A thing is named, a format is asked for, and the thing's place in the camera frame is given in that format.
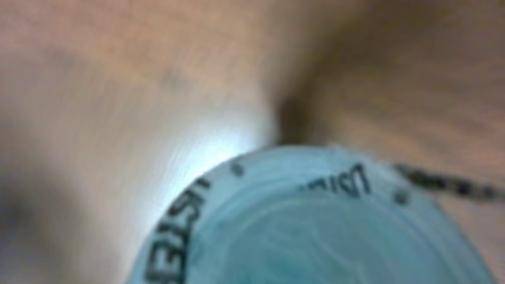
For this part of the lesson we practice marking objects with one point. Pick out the blue mouthwash bottle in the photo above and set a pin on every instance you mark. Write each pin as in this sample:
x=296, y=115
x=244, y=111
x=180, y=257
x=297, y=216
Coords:
x=305, y=214

